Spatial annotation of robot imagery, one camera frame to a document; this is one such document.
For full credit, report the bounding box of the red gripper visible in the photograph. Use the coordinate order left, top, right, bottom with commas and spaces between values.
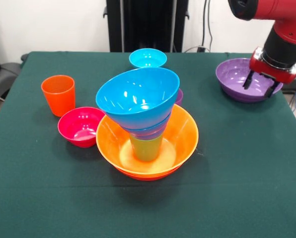
242, 46, 296, 99

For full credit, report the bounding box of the purple bowl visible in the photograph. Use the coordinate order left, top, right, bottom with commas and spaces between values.
215, 58, 284, 103

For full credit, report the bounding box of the purple cup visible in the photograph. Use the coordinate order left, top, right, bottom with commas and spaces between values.
175, 88, 184, 106

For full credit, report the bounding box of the yellow bowl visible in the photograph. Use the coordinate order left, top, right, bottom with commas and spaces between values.
96, 103, 200, 176

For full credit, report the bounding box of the dark blue bowl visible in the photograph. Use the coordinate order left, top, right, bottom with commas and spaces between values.
123, 113, 171, 141

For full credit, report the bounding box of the large sky blue bowl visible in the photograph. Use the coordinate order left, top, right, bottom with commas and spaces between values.
95, 66, 181, 131

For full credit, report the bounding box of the green cup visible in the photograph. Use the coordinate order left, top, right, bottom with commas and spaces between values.
130, 135, 163, 162

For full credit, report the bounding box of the dark green table cloth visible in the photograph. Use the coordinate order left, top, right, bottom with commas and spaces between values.
0, 51, 296, 238

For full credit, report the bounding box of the small light blue bowl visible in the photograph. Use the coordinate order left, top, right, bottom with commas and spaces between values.
129, 48, 168, 69

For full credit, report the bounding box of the orange bowl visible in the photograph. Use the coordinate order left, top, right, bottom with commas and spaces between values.
113, 163, 182, 181

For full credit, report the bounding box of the pink bowl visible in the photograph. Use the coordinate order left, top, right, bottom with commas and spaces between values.
57, 107, 106, 149

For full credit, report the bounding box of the orange cup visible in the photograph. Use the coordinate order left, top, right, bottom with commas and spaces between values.
40, 75, 76, 118

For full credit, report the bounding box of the black pedestal leg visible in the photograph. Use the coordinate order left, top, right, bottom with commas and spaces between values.
282, 66, 296, 111
0, 54, 29, 100

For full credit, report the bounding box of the black power cable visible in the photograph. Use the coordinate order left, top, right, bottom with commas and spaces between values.
184, 0, 213, 53

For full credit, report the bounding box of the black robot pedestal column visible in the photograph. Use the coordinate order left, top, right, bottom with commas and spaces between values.
103, 0, 190, 53

